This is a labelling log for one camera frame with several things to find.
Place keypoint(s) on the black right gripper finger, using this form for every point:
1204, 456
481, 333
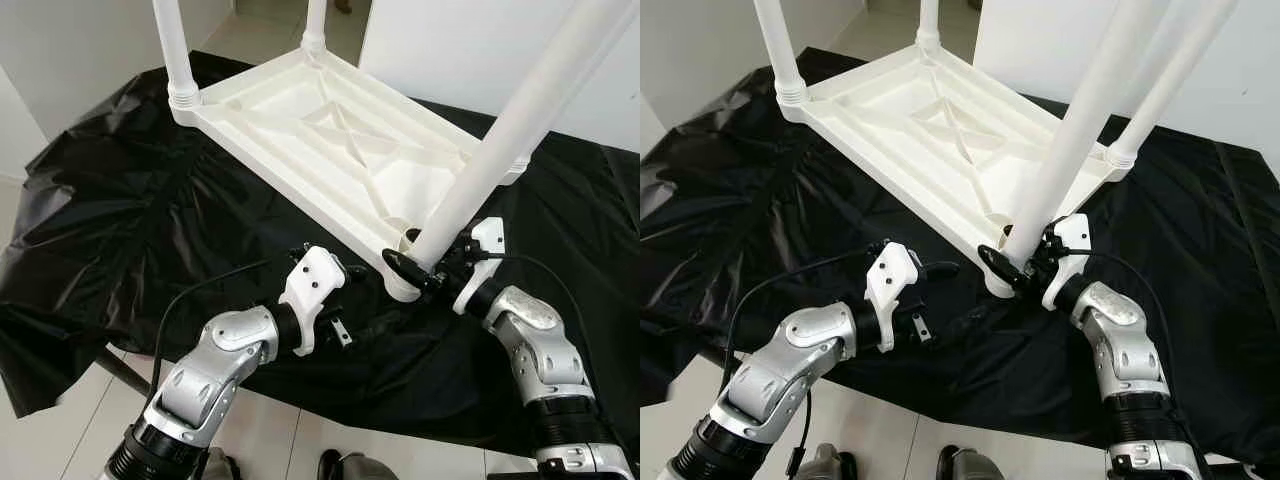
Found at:
1002, 268
414, 237
408, 270

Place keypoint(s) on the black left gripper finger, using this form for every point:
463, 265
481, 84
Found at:
940, 269
962, 320
378, 323
355, 272

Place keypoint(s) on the white plastic children table top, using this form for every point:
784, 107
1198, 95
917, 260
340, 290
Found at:
290, 100
890, 95

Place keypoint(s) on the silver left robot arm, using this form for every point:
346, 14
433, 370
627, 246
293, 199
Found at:
215, 360
800, 355

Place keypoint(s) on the grey right robot foot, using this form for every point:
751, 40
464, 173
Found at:
358, 468
972, 467

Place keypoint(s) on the grey robot foot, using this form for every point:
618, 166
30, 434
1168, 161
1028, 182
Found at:
828, 466
222, 468
972, 467
358, 468

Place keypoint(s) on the grey left robot foot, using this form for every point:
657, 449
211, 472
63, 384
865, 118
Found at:
222, 468
828, 466

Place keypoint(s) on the black metal table leg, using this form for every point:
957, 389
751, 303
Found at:
120, 368

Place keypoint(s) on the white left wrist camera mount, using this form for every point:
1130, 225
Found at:
312, 285
895, 278

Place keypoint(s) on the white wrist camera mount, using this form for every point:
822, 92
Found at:
312, 285
488, 240
895, 278
1075, 235

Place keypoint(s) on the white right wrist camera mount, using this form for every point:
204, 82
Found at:
1075, 235
488, 240

